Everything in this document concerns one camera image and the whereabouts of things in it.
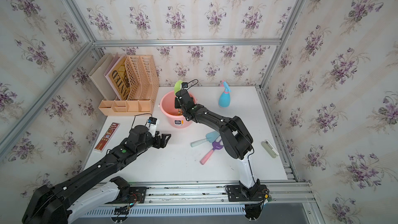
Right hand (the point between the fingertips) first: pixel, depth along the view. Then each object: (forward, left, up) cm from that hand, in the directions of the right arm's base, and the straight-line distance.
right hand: (180, 97), depth 92 cm
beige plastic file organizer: (+23, +35, -15) cm, 45 cm away
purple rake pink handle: (-24, -22, -16) cm, 36 cm away
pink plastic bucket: (-13, +2, 0) cm, 13 cm away
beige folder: (+5, +47, +12) cm, 49 cm away
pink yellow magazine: (+9, +40, +8) cm, 41 cm away
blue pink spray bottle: (+7, -28, -8) cm, 30 cm away
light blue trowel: (-18, -19, -17) cm, 31 cm away
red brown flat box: (-20, +44, -15) cm, 51 cm away
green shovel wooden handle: (+2, +1, +7) cm, 7 cm away
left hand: (-23, +5, -4) cm, 24 cm away
